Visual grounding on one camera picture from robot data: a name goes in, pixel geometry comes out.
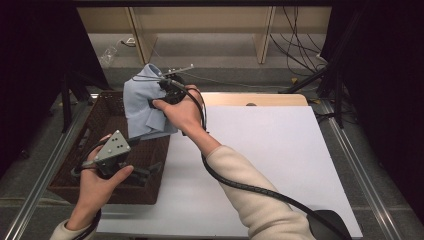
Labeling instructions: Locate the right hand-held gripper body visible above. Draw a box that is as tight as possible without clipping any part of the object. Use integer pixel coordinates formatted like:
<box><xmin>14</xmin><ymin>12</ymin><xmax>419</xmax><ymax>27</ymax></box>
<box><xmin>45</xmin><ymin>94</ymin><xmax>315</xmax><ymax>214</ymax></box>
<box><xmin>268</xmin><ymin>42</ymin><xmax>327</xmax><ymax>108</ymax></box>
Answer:
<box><xmin>157</xmin><ymin>63</ymin><xmax>195</xmax><ymax>106</ymax></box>

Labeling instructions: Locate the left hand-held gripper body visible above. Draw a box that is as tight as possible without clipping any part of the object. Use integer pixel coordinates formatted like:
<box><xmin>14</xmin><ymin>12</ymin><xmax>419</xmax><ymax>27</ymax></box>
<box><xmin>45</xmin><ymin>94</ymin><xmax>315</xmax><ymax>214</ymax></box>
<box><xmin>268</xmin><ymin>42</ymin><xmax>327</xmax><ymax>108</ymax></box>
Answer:
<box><xmin>92</xmin><ymin>129</ymin><xmax>133</xmax><ymax>180</ymax></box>

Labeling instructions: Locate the light blue cloth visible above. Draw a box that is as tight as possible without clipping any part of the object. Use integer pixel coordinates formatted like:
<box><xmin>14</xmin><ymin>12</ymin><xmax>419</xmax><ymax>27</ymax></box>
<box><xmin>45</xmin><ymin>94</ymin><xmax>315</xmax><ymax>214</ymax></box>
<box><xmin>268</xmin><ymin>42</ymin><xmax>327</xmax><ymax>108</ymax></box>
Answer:
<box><xmin>122</xmin><ymin>62</ymin><xmax>180</xmax><ymax>141</ymax></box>

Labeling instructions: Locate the brown wicker basket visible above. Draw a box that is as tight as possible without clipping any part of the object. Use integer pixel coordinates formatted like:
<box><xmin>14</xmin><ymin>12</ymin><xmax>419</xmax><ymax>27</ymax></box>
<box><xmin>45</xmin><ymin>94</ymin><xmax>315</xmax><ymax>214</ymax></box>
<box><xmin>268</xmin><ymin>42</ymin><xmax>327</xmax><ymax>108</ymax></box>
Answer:
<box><xmin>47</xmin><ymin>90</ymin><xmax>171</xmax><ymax>206</ymax></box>

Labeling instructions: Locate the person's right hand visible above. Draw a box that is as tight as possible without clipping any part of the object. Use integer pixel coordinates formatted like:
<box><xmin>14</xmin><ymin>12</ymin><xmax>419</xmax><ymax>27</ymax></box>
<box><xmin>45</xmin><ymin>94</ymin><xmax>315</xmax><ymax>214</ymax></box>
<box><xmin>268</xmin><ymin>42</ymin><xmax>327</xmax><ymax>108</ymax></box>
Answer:
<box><xmin>152</xmin><ymin>84</ymin><xmax>205</xmax><ymax>135</ymax></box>

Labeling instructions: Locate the person's left hand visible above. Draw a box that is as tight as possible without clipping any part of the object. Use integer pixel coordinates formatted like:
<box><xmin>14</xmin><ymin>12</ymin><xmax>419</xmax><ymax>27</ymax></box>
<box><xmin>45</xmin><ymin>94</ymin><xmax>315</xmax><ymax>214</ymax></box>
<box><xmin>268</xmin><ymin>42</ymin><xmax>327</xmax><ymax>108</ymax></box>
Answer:
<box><xmin>65</xmin><ymin>133</ymin><xmax>135</xmax><ymax>232</ymax></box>

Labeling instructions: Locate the beige wooden furniture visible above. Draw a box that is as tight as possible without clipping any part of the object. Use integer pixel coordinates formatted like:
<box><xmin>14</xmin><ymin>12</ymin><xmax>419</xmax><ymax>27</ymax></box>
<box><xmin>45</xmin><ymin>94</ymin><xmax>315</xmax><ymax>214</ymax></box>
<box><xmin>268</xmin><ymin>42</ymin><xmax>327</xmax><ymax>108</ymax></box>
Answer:
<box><xmin>76</xmin><ymin>6</ymin><xmax>332</xmax><ymax>66</ymax></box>

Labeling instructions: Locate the white plug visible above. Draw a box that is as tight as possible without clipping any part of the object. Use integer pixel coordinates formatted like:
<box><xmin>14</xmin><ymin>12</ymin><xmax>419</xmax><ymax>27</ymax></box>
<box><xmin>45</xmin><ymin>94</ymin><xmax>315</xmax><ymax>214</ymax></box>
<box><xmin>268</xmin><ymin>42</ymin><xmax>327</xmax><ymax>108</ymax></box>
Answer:
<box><xmin>119</xmin><ymin>36</ymin><xmax>137</xmax><ymax>48</ymax></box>

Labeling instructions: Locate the clear plastic bag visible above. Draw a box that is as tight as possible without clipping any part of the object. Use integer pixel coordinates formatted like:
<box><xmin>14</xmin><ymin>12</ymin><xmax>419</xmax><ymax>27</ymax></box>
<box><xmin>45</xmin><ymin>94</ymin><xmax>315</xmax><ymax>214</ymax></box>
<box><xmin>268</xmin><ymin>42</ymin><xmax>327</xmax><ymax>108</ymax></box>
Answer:
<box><xmin>98</xmin><ymin>45</ymin><xmax>120</xmax><ymax>68</ymax></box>

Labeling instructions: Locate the black metal stand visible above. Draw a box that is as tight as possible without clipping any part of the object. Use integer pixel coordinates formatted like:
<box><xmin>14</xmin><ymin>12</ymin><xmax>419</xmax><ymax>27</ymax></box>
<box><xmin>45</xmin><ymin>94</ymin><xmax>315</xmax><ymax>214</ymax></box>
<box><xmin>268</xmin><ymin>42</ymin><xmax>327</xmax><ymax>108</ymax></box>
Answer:
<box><xmin>59</xmin><ymin>70</ymin><xmax>112</xmax><ymax>135</ymax></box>
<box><xmin>278</xmin><ymin>65</ymin><xmax>346</xmax><ymax>130</ymax></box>

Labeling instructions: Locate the black curtain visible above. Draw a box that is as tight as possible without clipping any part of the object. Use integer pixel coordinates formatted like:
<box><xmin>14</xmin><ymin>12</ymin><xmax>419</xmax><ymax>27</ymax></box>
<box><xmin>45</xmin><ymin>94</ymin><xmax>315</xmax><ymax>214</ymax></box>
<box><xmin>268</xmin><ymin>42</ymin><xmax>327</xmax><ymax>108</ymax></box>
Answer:
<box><xmin>0</xmin><ymin>0</ymin><xmax>112</xmax><ymax>178</ymax></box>
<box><xmin>320</xmin><ymin>0</ymin><xmax>424</xmax><ymax>215</ymax></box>

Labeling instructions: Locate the white table sheet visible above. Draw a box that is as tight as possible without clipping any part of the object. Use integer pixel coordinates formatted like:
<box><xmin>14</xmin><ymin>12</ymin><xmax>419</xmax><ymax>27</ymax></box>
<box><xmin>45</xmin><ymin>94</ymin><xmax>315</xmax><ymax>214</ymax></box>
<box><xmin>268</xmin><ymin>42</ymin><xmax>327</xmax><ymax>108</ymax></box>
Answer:
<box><xmin>95</xmin><ymin>105</ymin><xmax>364</xmax><ymax>239</ymax></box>

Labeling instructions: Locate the black rounded object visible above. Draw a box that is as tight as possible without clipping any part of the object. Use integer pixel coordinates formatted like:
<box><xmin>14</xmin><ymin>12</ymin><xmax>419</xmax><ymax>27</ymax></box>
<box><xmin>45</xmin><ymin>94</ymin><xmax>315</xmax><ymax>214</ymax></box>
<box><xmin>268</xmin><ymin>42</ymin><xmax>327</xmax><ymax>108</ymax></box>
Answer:
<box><xmin>306</xmin><ymin>209</ymin><xmax>354</xmax><ymax>240</ymax></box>

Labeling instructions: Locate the white floor cable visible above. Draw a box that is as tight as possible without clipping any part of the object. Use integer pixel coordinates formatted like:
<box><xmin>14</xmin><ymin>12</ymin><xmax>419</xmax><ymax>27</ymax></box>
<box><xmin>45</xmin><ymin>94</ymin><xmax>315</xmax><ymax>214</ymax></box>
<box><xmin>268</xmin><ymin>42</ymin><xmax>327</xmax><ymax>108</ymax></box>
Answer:
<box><xmin>151</xmin><ymin>46</ymin><xmax>292</xmax><ymax>91</ymax></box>

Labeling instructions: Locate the metal frame rail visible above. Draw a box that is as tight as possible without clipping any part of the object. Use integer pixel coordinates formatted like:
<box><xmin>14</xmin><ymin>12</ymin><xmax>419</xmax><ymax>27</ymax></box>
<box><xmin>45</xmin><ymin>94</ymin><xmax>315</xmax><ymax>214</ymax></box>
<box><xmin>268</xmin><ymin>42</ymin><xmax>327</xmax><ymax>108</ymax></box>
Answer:
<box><xmin>319</xmin><ymin>99</ymin><xmax>403</xmax><ymax>240</ymax></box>
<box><xmin>2</xmin><ymin>99</ymin><xmax>101</xmax><ymax>240</ymax></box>

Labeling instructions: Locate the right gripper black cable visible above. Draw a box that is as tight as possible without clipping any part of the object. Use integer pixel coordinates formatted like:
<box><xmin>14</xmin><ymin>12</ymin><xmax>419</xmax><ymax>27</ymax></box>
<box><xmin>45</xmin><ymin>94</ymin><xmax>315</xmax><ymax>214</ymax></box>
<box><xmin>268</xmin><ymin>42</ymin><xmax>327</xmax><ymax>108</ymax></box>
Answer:
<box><xmin>168</xmin><ymin>79</ymin><xmax>354</xmax><ymax>240</ymax></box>

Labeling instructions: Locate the bundle of black cables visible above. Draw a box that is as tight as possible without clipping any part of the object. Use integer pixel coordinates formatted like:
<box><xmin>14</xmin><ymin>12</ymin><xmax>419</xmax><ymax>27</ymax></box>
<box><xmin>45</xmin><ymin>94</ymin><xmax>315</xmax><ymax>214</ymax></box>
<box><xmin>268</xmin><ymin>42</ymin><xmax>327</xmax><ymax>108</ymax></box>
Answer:
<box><xmin>268</xmin><ymin>6</ymin><xmax>330</xmax><ymax>76</ymax></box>

